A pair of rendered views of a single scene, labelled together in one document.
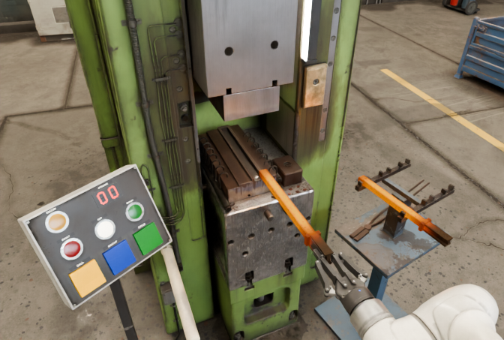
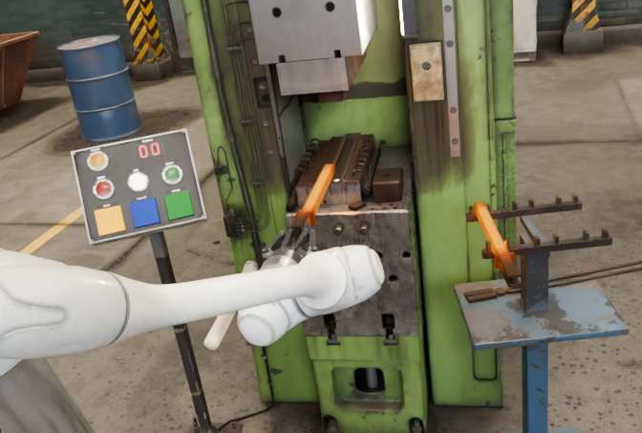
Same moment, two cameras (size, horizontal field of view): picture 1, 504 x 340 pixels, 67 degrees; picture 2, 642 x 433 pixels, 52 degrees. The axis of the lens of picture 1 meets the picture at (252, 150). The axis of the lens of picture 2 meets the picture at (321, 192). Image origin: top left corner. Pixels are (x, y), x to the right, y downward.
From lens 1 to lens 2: 1.15 m
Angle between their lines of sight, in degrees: 33
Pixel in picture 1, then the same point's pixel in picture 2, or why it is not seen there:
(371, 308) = (272, 260)
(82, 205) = (122, 153)
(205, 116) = (336, 120)
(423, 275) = not seen: outside the picture
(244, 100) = (301, 72)
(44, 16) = not seen: hidden behind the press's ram
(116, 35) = (189, 0)
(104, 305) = (217, 354)
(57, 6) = not seen: hidden behind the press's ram
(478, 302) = (345, 254)
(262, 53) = (316, 16)
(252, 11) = not seen: outside the picture
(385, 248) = (503, 317)
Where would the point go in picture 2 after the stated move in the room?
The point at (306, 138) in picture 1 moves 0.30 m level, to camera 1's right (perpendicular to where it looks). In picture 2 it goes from (429, 148) to (525, 157)
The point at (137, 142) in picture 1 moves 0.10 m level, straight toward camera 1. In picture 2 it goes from (213, 119) to (202, 129)
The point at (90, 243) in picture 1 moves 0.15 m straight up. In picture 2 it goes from (120, 189) to (108, 141)
